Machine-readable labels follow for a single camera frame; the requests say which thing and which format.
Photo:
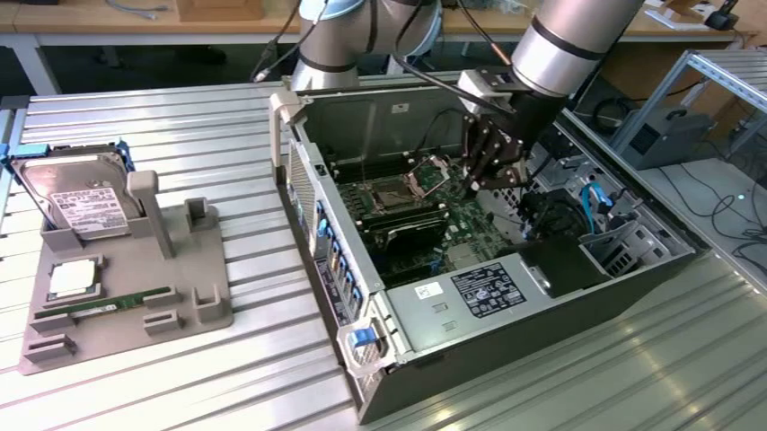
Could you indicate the blue disk caddy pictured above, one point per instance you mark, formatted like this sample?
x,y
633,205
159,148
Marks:
x,y
30,150

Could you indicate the metal socket cover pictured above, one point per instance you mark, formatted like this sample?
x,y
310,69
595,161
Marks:
x,y
442,162

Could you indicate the blue case latch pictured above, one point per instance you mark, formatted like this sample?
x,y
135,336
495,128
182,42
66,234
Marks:
x,y
362,337

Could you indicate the green motherboard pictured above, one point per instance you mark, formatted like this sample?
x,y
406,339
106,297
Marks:
x,y
464,220

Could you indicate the silver CPU chip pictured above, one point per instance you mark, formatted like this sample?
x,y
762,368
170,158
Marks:
x,y
72,280

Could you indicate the silver perforated disk bay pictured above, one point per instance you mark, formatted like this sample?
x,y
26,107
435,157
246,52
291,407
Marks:
x,y
570,166

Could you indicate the CPU socket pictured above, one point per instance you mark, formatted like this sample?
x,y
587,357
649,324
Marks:
x,y
392,197

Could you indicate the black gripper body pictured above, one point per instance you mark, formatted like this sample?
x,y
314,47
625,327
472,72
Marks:
x,y
527,116

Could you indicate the graphics card with metal bracket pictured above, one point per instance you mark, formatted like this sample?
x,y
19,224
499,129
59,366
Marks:
x,y
414,238

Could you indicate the long wooden desk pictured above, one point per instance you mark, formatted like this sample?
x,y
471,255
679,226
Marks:
x,y
659,29

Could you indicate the silver drive cage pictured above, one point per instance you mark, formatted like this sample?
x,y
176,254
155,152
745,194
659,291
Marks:
x,y
629,251

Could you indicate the open black PC case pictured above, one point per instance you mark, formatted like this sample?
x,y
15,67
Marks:
x,y
510,341

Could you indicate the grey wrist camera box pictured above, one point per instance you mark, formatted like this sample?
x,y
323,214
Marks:
x,y
488,87

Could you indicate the grey plastic parts rack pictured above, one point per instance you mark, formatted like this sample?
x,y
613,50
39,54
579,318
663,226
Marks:
x,y
126,269

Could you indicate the black expansion slot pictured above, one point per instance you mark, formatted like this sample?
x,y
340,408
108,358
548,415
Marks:
x,y
419,276

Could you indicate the silver hard disk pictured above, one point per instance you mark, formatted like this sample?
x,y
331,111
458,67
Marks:
x,y
80,202

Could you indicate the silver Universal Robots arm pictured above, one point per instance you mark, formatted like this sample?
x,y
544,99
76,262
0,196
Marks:
x,y
563,49

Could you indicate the grey power supply unit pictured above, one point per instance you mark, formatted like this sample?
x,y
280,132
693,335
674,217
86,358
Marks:
x,y
431,323

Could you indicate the grey equipment box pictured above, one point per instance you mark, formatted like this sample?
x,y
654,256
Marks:
x,y
665,139

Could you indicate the green RAM stick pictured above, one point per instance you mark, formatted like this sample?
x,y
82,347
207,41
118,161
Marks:
x,y
126,301

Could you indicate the white flat box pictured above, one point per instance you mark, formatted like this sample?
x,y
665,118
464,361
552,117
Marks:
x,y
677,20

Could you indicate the black plastic air shroud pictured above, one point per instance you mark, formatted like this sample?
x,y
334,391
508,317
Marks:
x,y
563,265

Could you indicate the aluminium profile frame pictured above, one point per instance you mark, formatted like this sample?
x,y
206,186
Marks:
x,y
727,74

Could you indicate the silver chipset heatsink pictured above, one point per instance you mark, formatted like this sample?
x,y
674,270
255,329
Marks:
x,y
463,257

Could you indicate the black webcam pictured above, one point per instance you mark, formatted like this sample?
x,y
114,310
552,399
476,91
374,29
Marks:
x,y
719,20

